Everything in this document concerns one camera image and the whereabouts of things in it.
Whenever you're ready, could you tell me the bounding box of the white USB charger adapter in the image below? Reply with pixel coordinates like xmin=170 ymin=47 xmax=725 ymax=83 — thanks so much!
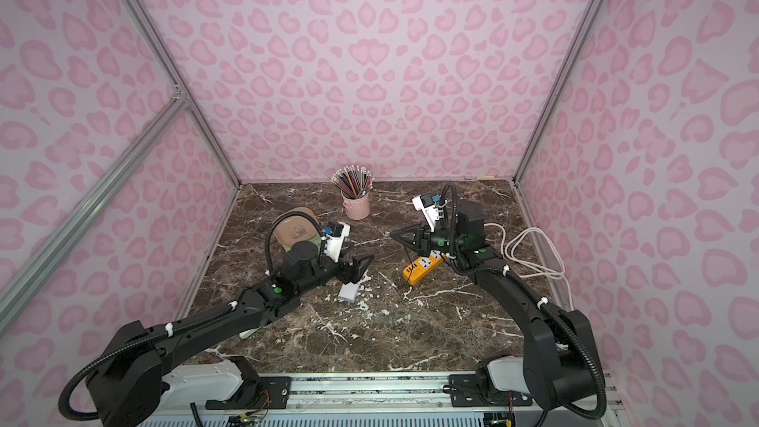
xmin=338 ymin=283 xmax=361 ymax=304

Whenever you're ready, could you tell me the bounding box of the orange power strip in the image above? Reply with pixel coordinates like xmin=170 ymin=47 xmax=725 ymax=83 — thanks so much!
xmin=402 ymin=251 xmax=445 ymax=286

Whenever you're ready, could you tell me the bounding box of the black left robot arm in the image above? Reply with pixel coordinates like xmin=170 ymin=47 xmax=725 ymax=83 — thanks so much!
xmin=57 ymin=241 xmax=374 ymax=426

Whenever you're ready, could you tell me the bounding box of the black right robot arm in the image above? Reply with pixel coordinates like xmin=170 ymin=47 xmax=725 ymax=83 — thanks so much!
xmin=390 ymin=184 xmax=608 ymax=421

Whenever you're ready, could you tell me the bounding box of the green electronic kitchen scale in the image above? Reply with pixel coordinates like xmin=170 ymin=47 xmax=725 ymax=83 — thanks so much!
xmin=319 ymin=235 xmax=329 ymax=253

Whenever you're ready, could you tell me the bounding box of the beige scale bowl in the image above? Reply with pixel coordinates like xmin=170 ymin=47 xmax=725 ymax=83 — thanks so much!
xmin=273 ymin=215 xmax=320 ymax=251

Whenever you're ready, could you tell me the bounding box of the pink metal pencil bucket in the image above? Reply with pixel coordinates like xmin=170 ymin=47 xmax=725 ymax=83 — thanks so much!
xmin=343 ymin=192 xmax=371 ymax=221

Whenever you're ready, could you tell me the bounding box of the bundle of coloured pencils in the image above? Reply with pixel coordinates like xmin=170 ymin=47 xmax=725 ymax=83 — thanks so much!
xmin=331 ymin=165 xmax=374 ymax=200

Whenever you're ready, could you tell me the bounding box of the white object near left base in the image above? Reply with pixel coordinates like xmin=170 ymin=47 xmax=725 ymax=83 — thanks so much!
xmin=238 ymin=327 xmax=260 ymax=340

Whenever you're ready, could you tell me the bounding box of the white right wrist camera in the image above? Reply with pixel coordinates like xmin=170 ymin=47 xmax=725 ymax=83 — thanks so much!
xmin=412 ymin=193 xmax=447 ymax=232

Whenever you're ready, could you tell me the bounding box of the white power strip cord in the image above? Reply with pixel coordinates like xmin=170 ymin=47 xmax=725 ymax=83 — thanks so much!
xmin=482 ymin=221 xmax=576 ymax=316

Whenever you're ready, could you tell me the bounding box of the aluminium mounting rail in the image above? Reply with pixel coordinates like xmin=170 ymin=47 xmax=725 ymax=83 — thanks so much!
xmin=111 ymin=370 xmax=630 ymax=427

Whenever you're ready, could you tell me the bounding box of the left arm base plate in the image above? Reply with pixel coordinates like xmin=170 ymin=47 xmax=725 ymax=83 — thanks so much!
xmin=205 ymin=356 xmax=293 ymax=411

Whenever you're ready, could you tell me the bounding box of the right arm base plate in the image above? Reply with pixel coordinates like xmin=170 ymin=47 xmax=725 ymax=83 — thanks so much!
xmin=442 ymin=373 xmax=533 ymax=407

